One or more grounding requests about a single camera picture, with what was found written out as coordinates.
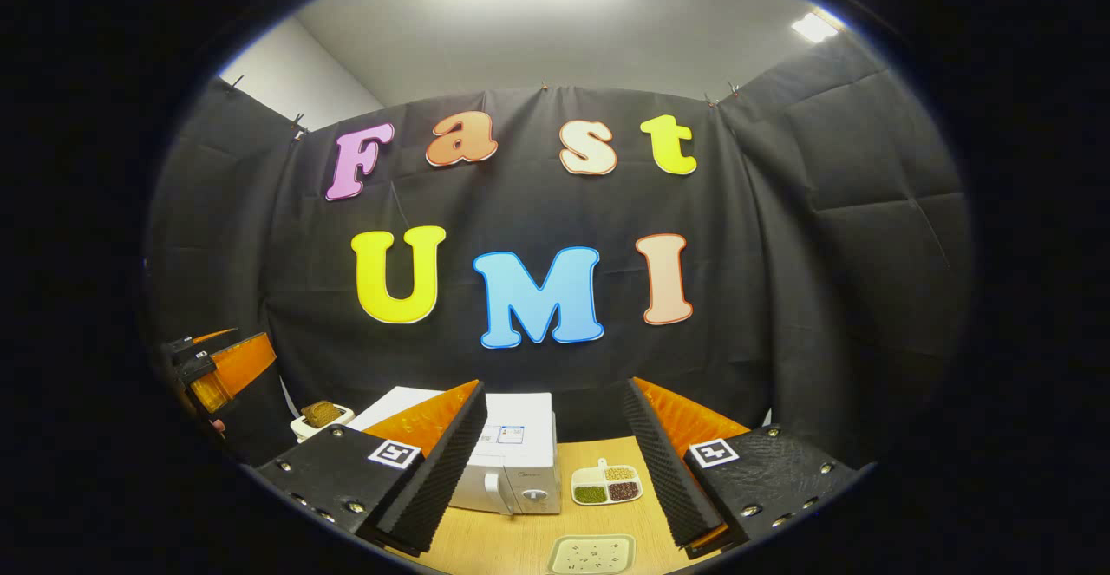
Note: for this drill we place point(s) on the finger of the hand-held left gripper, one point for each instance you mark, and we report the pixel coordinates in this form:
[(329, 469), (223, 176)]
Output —
[(243, 367), (186, 345)]

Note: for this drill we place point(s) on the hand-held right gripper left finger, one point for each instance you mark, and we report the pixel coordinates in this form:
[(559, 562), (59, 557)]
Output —
[(434, 480)]

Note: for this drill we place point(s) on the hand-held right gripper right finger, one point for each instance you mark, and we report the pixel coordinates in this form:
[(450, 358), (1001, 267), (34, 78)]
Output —
[(672, 480)]

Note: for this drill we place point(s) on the white microwave oven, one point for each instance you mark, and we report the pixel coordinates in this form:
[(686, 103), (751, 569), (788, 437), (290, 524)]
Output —
[(512, 471)]

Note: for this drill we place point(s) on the white divided dish of beans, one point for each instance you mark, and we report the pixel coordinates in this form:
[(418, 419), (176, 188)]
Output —
[(607, 484)]

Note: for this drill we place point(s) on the white toaster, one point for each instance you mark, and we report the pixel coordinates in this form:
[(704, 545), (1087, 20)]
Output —
[(299, 429)]

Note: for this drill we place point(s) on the brown toast slice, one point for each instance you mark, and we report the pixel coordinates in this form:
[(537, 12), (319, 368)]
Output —
[(322, 414)]

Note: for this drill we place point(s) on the pale green square plate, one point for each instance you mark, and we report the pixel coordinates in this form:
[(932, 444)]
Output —
[(590, 555)]

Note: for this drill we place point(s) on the black backdrop cloth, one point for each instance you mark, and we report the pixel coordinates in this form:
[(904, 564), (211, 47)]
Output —
[(780, 297)]

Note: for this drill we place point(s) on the ceiling light panel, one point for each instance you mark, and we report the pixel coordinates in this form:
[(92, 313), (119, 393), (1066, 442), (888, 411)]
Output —
[(815, 26)]

